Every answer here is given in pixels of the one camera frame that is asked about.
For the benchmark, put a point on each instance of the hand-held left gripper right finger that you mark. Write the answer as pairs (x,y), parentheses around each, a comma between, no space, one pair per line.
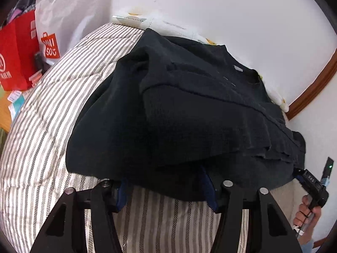
(209,191)

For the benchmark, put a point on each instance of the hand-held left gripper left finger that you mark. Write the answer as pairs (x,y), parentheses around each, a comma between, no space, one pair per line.
(121,197)

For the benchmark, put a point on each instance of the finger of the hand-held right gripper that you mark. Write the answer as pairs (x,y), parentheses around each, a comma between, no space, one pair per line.
(298,173)

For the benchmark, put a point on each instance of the black sweatshirt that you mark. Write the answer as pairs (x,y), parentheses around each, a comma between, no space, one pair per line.
(184,105)

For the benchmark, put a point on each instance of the person's right hand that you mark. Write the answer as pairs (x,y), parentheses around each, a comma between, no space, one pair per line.
(306,224)

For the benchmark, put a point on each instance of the striped quilted mat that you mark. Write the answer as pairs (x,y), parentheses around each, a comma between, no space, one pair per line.
(39,116)

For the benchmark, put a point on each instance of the pale blue packet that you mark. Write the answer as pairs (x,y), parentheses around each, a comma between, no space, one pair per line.
(15,108)

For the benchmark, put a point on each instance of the wooden nightstand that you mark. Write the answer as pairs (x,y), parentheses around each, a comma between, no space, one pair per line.
(5,110)

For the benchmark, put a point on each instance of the white red-print packet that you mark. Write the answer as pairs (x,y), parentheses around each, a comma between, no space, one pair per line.
(15,96)

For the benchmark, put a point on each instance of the pink small bottle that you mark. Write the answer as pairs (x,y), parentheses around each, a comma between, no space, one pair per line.
(35,77)

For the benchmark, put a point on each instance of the red paper bag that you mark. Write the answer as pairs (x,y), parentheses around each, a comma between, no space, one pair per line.
(15,47)

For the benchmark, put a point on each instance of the white plastic bag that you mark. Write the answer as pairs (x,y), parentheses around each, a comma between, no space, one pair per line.
(71,13)

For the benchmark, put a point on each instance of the pink cloth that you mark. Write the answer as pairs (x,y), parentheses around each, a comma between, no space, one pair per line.
(16,13)

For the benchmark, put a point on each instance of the wooden door frame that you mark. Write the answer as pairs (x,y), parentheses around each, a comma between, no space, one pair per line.
(313,89)

